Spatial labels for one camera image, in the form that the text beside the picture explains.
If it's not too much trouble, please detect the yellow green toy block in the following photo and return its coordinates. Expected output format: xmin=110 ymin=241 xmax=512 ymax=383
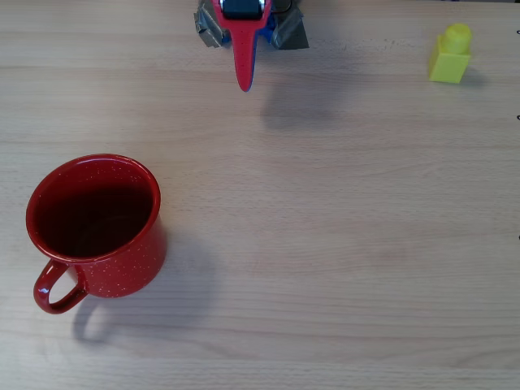
xmin=428 ymin=23 xmax=474 ymax=85

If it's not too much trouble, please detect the red enamel mug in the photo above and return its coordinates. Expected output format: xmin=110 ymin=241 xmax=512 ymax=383
xmin=25 ymin=153 xmax=168 ymax=316

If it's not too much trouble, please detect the grey duct tape piece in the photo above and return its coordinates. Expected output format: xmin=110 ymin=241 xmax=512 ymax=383
xmin=268 ymin=2 xmax=310 ymax=51
xmin=193 ymin=0 xmax=229 ymax=50

